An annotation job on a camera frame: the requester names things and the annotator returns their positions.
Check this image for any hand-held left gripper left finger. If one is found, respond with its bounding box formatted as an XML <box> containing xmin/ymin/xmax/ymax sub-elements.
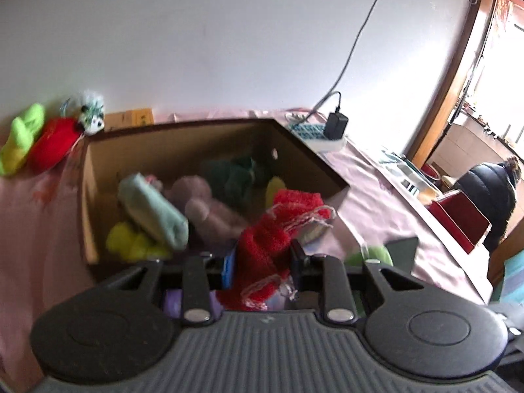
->
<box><xmin>98</xmin><ymin>250</ymin><xmax>238</xmax><ymax>326</ymax></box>

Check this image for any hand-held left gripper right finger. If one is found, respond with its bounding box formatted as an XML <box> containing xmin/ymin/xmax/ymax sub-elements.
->
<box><xmin>290</xmin><ymin>239</ymin><xmax>426</xmax><ymax>325</ymax></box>

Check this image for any red knitted cloth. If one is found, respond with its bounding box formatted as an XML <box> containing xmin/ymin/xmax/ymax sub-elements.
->
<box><xmin>217</xmin><ymin>189</ymin><xmax>337</xmax><ymax>312</ymax></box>

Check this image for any brown teddy bear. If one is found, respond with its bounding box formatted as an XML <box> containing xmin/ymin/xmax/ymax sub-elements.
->
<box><xmin>170</xmin><ymin>175</ymin><xmax>248</xmax><ymax>246</ymax></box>

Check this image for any green dog plush toy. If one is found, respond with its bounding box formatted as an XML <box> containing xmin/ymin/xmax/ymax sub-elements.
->
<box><xmin>344</xmin><ymin>245</ymin><xmax>394</xmax><ymax>267</ymax></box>

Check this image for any yellow soft toy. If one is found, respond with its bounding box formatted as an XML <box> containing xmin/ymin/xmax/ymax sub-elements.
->
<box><xmin>265</xmin><ymin>175</ymin><xmax>286</xmax><ymax>207</ymax></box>

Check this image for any dark green cloth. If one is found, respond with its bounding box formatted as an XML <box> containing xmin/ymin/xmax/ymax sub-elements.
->
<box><xmin>200</xmin><ymin>153</ymin><xmax>275</xmax><ymax>209</ymax></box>

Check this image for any light green cloth pouch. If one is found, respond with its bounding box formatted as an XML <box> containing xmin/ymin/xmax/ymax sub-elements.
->
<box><xmin>119</xmin><ymin>173</ymin><xmax>190</xmax><ymax>250</ymax></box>

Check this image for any yellow fluffy cloth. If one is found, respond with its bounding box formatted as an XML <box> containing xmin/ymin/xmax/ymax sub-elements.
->
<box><xmin>106</xmin><ymin>221</ymin><xmax>173</xmax><ymax>260</ymax></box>

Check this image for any brown cardboard box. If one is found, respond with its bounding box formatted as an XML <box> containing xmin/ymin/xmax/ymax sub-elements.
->
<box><xmin>80</xmin><ymin>118</ymin><xmax>350</xmax><ymax>283</ymax></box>

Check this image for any purple plastic packet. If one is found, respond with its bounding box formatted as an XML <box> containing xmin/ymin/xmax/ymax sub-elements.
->
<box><xmin>163</xmin><ymin>287</ymin><xmax>287</xmax><ymax>320</ymax></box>

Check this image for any red box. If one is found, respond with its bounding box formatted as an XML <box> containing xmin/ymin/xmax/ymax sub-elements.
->
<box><xmin>428</xmin><ymin>190</ymin><xmax>492</xmax><ymax>254</ymax></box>

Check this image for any white power strip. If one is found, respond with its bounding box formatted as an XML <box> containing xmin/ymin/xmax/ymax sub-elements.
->
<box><xmin>287</xmin><ymin>121</ymin><xmax>348</xmax><ymax>152</ymax></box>

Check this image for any white box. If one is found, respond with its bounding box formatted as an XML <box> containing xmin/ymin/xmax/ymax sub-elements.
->
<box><xmin>379</xmin><ymin>147</ymin><xmax>435</xmax><ymax>197</ymax></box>

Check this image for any black charger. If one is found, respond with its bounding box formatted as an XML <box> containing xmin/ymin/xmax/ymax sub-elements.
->
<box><xmin>324</xmin><ymin>112</ymin><xmax>349</xmax><ymax>140</ymax></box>

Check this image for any small tan cardboard box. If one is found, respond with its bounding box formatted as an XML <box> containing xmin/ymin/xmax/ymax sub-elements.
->
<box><xmin>104</xmin><ymin>108</ymin><xmax>155</xmax><ymax>132</ymax></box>

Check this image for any small panda plush toy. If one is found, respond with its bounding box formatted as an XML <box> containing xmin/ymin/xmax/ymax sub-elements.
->
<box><xmin>61</xmin><ymin>90</ymin><xmax>106</xmax><ymax>135</ymax></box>

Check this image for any red plush toy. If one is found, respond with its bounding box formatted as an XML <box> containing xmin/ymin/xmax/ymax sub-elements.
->
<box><xmin>28</xmin><ymin>117</ymin><xmax>84</xmax><ymax>172</ymax></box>

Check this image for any lime green plush toy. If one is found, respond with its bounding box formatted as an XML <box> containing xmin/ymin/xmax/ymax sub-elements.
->
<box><xmin>0</xmin><ymin>103</ymin><xmax>46</xmax><ymax>177</ymax></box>

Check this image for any black charger cable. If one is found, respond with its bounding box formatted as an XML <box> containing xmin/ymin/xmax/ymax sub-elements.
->
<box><xmin>311</xmin><ymin>91</ymin><xmax>342</xmax><ymax>115</ymax></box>

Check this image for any grey power cable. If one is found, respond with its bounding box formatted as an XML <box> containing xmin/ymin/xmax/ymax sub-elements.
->
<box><xmin>287</xmin><ymin>0</ymin><xmax>394</xmax><ymax>125</ymax></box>

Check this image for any wooden door frame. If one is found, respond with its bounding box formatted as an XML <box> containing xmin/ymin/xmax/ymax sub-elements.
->
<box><xmin>407</xmin><ymin>0</ymin><xmax>498</xmax><ymax>162</ymax></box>

